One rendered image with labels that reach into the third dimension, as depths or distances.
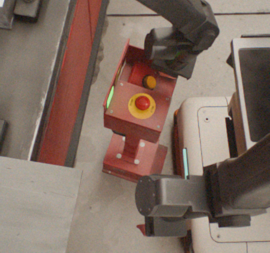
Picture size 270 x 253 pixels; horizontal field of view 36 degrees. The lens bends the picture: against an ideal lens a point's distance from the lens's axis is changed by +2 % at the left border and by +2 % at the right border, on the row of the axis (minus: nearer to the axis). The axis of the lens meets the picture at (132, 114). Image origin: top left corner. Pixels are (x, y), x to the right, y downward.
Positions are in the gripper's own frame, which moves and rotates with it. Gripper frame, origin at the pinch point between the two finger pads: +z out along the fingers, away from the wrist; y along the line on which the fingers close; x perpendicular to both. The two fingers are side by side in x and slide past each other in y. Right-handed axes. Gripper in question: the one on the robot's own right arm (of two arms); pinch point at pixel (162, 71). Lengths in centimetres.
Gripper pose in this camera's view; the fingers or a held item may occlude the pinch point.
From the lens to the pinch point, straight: 109.4
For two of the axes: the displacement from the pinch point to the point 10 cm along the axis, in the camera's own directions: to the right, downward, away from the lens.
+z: -2.8, 2.3, 9.3
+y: -9.1, -3.7, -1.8
